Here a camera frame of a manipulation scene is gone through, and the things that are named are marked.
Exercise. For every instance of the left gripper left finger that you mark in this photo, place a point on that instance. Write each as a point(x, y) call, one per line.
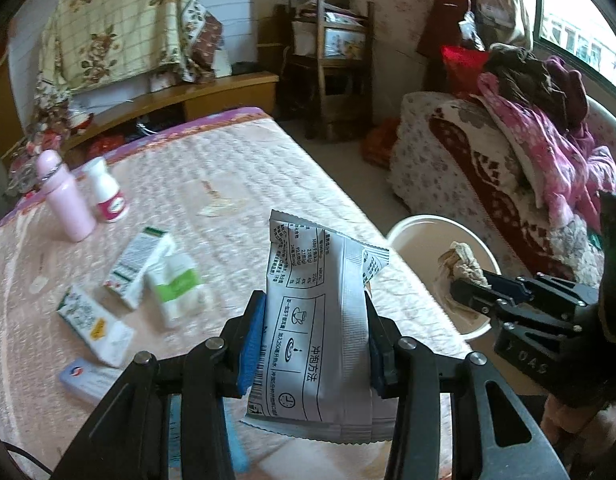
point(128, 434)

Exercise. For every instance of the pink quilted tablecloth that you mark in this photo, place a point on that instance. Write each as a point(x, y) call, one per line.
point(211, 184)

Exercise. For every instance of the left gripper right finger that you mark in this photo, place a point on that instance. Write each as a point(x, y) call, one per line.
point(493, 434)

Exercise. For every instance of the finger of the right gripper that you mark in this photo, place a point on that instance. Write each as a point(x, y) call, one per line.
point(481, 299)
point(514, 289)

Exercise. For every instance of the white flat medicine box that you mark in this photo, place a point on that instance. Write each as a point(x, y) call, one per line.
point(88, 381)

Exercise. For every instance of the white green tissue pack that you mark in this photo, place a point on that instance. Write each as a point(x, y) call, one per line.
point(177, 287)

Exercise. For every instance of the floral covered sofa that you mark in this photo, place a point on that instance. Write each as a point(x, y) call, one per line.
point(451, 159)

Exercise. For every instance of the beige stocking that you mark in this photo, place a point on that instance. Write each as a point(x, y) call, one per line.
point(456, 262)

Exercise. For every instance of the grey printed food pouch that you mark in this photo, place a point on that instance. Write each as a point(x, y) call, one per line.
point(313, 379)

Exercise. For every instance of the white round trash bin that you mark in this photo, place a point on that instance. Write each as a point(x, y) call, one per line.
point(421, 241)

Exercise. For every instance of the floral beige cloth cover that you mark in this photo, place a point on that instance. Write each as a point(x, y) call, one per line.
point(87, 44)

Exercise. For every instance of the white green medicine box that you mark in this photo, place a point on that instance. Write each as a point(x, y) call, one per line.
point(126, 277)

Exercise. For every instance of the pink floral clothes pile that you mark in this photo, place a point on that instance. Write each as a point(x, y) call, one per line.
point(566, 170)

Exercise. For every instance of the pink thermos bottle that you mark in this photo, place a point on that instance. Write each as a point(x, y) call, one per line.
point(59, 187)

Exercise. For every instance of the dark clothes pile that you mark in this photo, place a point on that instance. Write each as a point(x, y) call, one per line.
point(549, 85)

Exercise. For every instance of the red bag on floor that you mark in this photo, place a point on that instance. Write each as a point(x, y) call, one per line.
point(377, 146)

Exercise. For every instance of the wooden tv cabinet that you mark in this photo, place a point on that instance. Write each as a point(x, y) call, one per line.
point(198, 100)

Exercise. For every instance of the white pill bottle pink label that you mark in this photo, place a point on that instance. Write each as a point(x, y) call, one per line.
point(110, 201)

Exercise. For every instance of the white yellow medicine box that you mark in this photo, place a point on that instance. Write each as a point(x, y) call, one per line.
point(105, 335)

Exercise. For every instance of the wooden shelf rack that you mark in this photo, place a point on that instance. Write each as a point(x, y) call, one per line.
point(327, 70)

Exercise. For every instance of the red pillow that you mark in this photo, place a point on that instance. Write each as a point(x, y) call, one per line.
point(462, 69)

